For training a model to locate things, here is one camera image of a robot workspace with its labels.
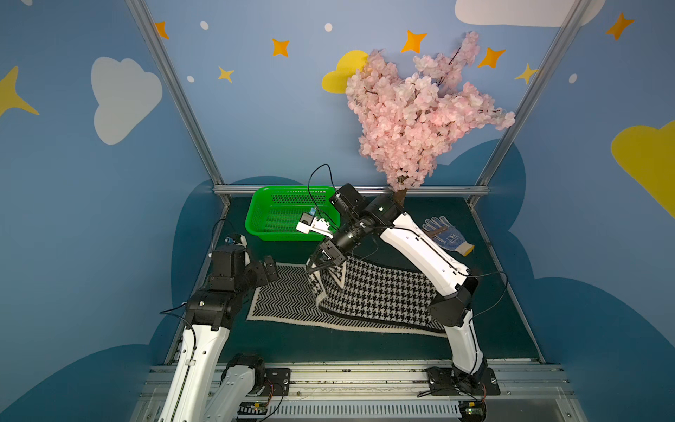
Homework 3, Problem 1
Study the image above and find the black white knitted scarf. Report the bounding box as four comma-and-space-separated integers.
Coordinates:
247, 258, 446, 338

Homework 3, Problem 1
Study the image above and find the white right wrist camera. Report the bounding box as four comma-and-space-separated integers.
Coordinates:
296, 212, 333, 238

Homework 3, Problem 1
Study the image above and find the green plastic basket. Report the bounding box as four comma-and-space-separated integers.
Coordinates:
245, 186, 341, 242

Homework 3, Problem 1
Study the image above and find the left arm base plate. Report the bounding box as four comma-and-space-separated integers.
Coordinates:
256, 367, 292, 398

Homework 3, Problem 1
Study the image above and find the aluminium frame rail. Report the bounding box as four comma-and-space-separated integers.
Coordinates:
125, 0, 594, 365

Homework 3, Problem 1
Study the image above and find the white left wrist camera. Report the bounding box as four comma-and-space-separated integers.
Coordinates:
224, 233, 251, 265

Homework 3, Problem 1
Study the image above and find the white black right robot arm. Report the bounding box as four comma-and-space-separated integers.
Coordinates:
296, 184, 487, 382

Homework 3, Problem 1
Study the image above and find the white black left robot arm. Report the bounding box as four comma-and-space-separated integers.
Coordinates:
158, 244, 279, 421

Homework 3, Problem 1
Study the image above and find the pink cherry blossom tree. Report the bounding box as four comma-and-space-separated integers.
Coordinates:
346, 32, 516, 204

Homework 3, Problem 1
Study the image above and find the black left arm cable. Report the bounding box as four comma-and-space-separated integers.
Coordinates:
159, 301, 197, 349

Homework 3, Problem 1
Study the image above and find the blue dotted work glove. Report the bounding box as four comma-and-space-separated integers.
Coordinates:
422, 216, 475, 257

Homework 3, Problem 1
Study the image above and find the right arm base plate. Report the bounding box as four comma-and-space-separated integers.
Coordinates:
425, 366, 501, 397

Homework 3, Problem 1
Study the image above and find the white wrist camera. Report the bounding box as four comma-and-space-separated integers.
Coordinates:
224, 233, 251, 265
296, 212, 333, 238

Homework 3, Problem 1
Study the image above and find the aluminium front rail track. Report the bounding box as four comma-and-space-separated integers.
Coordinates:
132, 360, 585, 421

